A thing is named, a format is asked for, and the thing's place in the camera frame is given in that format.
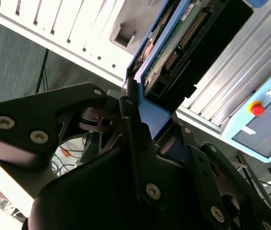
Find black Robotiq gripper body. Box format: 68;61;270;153
21;146;212;230

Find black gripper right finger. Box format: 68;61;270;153
171;115;271;230

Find hard disk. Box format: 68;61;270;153
124;0;255;166

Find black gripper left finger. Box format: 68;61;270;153
0;78;169;213

